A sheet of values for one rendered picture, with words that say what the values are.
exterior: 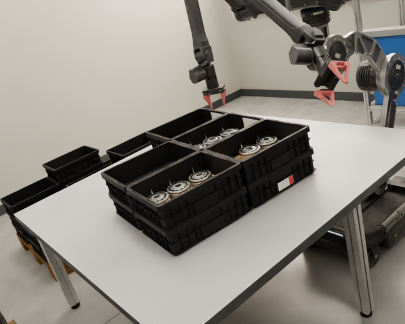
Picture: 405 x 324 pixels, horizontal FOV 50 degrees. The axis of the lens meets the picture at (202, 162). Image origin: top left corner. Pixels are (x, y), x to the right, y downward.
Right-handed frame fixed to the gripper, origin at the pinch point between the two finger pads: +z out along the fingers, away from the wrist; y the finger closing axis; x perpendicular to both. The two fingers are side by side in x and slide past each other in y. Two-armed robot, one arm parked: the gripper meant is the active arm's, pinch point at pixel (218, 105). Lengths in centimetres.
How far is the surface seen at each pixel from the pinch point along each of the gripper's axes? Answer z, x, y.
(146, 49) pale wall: 5, 301, -141
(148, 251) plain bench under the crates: 36, -62, -28
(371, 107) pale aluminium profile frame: 78, 174, 86
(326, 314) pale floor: 106, -29, 34
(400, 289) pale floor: 107, -15, 70
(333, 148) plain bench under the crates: 37, 11, 50
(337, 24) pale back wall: 26, 295, 75
